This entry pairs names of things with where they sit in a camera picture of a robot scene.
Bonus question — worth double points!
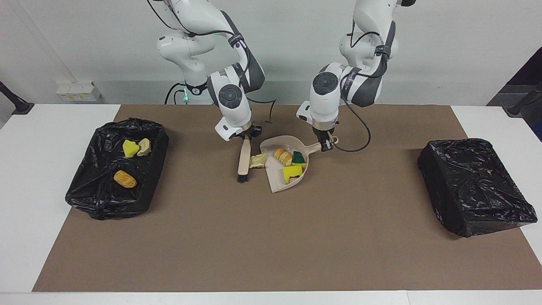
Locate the beige brush with black bristles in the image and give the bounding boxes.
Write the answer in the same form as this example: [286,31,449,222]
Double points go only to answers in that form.
[237,136,252,183]

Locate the beige plastic dustpan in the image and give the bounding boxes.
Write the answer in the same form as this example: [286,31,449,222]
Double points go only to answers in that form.
[259,135,339,194]

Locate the brown fried croquette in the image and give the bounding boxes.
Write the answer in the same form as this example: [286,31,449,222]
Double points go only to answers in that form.
[113,170,138,189]

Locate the bin with black trash bag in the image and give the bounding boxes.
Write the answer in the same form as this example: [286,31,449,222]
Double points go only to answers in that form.
[65,118,170,220]
[417,138,538,238]

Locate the brown paper table mat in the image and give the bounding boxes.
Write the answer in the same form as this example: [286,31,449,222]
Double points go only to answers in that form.
[32,105,542,293]

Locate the white power strip box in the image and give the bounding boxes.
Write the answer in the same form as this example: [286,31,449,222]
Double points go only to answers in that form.
[56,82,102,102]

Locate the black stand pole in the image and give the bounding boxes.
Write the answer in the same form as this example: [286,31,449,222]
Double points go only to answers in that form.
[506,83,542,117]
[0,80,34,115]

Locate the dark background panel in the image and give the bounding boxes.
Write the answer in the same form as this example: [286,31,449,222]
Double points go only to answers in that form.
[487,47,542,106]

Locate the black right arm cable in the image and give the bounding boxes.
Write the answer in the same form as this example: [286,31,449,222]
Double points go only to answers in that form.
[146,0,278,125]

